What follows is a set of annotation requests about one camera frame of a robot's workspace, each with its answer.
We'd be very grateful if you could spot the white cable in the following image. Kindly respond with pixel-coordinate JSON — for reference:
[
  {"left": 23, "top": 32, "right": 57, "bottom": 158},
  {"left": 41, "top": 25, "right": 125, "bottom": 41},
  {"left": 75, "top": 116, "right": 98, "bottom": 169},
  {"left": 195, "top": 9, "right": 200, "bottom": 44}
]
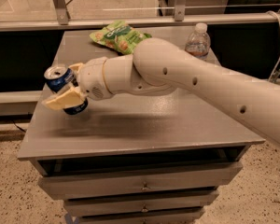
[{"left": 265, "top": 10, "right": 280, "bottom": 82}]

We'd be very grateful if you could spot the clear plastic water bottle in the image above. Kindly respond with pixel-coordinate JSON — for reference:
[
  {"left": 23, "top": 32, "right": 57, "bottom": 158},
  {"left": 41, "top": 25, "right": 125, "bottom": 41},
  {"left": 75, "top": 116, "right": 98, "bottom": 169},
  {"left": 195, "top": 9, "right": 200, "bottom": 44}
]
[{"left": 185, "top": 22, "right": 211, "bottom": 60}]

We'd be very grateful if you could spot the grey drawer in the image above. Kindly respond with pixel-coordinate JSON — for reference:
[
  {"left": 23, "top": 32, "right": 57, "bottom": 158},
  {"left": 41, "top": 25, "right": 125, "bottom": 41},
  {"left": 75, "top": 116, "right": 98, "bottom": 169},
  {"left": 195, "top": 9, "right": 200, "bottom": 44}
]
[
  {"left": 64, "top": 189, "right": 218, "bottom": 217},
  {"left": 39, "top": 161, "right": 243, "bottom": 200},
  {"left": 79, "top": 208, "right": 204, "bottom": 224}
]

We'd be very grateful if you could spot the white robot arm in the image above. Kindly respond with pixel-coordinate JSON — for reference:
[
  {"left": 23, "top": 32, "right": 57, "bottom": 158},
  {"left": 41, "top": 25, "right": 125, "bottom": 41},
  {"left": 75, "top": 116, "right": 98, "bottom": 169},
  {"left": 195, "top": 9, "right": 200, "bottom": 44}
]
[{"left": 43, "top": 38, "right": 280, "bottom": 147}]

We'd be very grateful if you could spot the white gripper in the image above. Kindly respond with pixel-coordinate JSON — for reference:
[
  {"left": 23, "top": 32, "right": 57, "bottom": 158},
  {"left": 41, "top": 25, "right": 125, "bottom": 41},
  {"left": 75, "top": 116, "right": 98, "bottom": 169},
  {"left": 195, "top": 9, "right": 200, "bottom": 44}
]
[{"left": 42, "top": 57, "right": 113, "bottom": 110}]

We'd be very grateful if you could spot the blue pepsi can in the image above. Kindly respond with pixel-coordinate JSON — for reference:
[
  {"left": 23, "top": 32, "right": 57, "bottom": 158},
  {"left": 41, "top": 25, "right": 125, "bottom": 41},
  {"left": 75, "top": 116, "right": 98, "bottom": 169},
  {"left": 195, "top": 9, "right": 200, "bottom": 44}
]
[{"left": 44, "top": 64, "right": 88, "bottom": 115}]

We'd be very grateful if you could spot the bottom grey drawer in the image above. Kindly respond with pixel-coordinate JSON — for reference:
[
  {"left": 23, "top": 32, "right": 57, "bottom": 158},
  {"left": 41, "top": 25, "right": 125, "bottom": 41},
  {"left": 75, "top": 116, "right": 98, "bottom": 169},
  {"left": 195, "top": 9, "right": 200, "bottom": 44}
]
[{"left": 79, "top": 208, "right": 204, "bottom": 224}]

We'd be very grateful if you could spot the grey drawer cabinet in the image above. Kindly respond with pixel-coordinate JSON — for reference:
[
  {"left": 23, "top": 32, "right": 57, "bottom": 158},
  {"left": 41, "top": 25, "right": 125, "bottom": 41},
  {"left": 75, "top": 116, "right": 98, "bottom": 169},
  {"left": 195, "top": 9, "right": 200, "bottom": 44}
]
[{"left": 17, "top": 25, "right": 266, "bottom": 224}]

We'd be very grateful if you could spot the middle grey drawer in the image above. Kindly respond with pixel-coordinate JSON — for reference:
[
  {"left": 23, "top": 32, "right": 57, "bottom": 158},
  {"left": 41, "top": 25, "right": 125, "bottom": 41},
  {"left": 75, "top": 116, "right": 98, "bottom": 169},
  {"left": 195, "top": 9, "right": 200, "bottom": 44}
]
[{"left": 64, "top": 189, "right": 218, "bottom": 217}]

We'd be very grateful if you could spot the top grey drawer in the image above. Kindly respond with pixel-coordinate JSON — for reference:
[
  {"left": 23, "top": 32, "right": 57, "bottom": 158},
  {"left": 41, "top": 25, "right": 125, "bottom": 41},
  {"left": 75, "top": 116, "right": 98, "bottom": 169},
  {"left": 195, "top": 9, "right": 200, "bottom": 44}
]
[{"left": 39, "top": 161, "right": 243, "bottom": 200}]

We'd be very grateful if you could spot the green rice chip bag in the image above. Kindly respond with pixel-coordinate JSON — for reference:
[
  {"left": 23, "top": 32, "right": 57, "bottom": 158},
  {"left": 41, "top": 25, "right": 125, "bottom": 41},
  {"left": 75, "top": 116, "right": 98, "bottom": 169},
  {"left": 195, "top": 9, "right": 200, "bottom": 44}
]
[{"left": 90, "top": 21, "right": 152, "bottom": 55}]

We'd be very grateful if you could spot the metal railing frame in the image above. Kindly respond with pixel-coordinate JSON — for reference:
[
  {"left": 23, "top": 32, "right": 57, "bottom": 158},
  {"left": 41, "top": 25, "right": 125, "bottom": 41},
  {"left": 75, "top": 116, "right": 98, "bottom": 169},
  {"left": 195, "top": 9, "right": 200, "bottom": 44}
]
[{"left": 0, "top": 0, "right": 280, "bottom": 32}]

